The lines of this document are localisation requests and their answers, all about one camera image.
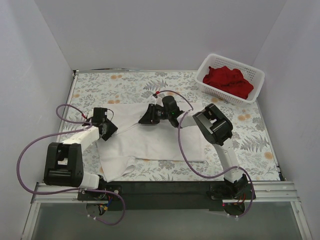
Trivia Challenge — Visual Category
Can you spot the aluminium frame rail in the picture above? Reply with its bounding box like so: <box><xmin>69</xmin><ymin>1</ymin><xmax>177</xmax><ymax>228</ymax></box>
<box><xmin>22</xmin><ymin>181</ymin><xmax>312</xmax><ymax>240</ymax></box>

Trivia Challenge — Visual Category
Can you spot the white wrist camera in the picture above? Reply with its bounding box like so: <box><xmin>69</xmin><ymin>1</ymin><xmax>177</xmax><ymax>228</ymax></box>
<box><xmin>152</xmin><ymin>91</ymin><xmax>163</xmax><ymax>107</ymax></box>
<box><xmin>82</xmin><ymin>114</ymin><xmax>93</xmax><ymax>127</ymax></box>

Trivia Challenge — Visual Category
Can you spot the floral patterned table mat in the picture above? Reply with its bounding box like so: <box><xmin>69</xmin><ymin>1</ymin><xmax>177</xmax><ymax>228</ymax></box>
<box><xmin>60</xmin><ymin>71</ymin><xmax>280</xmax><ymax>182</ymax></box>

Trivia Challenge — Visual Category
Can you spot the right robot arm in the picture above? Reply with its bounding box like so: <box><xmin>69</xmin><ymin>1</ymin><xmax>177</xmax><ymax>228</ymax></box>
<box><xmin>138</xmin><ymin>96</ymin><xmax>248</xmax><ymax>199</ymax></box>

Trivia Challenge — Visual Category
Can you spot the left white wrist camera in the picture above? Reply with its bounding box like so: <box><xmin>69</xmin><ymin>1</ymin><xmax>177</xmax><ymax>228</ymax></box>
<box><xmin>82</xmin><ymin>114</ymin><xmax>93</xmax><ymax>127</ymax></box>

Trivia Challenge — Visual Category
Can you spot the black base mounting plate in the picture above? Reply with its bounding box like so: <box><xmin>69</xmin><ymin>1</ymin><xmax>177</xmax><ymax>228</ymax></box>
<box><xmin>77</xmin><ymin>181</ymin><xmax>256</xmax><ymax>212</ymax></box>

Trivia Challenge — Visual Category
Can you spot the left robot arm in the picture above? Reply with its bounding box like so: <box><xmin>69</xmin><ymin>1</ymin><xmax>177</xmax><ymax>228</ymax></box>
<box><xmin>43</xmin><ymin>107</ymin><xmax>118</xmax><ymax>200</ymax></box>

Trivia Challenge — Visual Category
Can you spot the white t shirt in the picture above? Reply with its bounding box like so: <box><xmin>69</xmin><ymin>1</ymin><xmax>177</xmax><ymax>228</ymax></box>
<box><xmin>96</xmin><ymin>102</ymin><xmax>206</xmax><ymax>183</ymax></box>

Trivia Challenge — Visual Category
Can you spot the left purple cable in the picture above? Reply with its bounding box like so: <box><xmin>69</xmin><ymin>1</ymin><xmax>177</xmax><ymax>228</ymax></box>
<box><xmin>16</xmin><ymin>103</ymin><xmax>126</xmax><ymax>226</ymax></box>

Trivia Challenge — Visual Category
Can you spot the white plastic laundry basket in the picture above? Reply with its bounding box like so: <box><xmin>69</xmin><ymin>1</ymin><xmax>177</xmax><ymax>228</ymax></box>
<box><xmin>194</xmin><ymin>53</ymin><xmax>265</xmax><ymax>107</ymax></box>

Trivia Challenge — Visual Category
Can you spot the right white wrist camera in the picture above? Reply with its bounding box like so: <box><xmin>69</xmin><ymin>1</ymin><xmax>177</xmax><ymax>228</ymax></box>
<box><xmin>152</xmin><ymin>91</ymin><xmax>163</xmax><ymax>107</ymax></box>

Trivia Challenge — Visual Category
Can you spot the red t shirt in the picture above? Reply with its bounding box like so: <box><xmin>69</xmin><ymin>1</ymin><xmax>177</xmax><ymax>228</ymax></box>
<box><xmin>202</xmin><ymin>66</ymin><xmax>254</xmax><ymax>99</ymax></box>

